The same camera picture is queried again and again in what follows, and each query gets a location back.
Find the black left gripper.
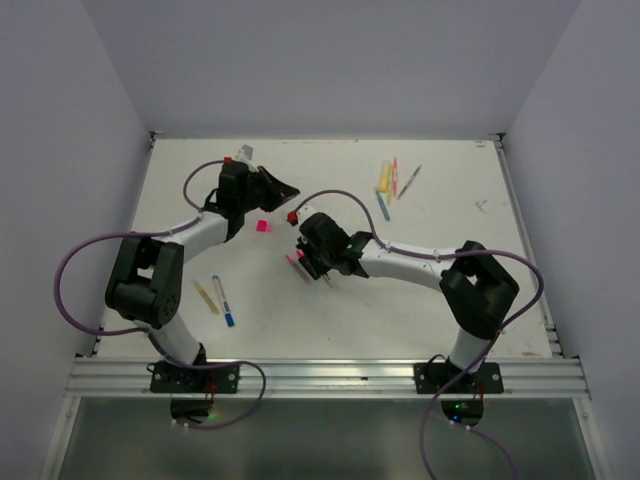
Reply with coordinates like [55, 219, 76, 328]
[239, 166, 299, 213]

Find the pink clear pen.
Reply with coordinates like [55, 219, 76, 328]
[285, 254, 311, 285]

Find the pink highlighter cap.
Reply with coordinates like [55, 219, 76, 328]
[256, 219, 273, 233]

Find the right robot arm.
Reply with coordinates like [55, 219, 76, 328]
[287, 207, 520, 393]

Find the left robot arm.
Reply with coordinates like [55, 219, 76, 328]
[105, 160, 300, 393]

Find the blue capped white pen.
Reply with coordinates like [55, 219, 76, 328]
[212, 275, 235, 328]

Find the yellow highlighter pen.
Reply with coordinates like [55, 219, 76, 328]
[377, 160, 393, 193]

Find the pale yellow pen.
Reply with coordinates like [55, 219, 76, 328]
[192, 280, 220, 315]

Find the thin orange pen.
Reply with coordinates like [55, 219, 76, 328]
[391, 156, 398, 198]

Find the clear purple pen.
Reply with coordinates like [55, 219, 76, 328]
[397, 165, 422, 200]

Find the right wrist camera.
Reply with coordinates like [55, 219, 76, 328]
[296, 203, 317, 226]

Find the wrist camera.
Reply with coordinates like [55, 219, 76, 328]
[235, 144, 254, 164]
[296, 203, 317, 226]

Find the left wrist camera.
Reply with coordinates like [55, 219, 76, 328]
[235, 144, 254, 164]

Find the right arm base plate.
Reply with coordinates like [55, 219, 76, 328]
[413, 359, 503, 396]

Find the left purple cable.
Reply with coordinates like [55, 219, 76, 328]
[53, 155, 266, 432]

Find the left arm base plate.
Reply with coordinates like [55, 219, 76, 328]
[146, 361, 240, 394]

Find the right aluminium side rail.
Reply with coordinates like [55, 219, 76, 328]
[490, 133, 565, 358]

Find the aluminium side rail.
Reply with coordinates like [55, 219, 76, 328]
[490, 133, 565, 358]
[87, 130, 164, 357]

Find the aluminium front rail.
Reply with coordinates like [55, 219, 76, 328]
[64, 358, 589, 400]

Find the left aluminium side rail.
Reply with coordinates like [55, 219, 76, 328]
[87, 130, 164, 357]

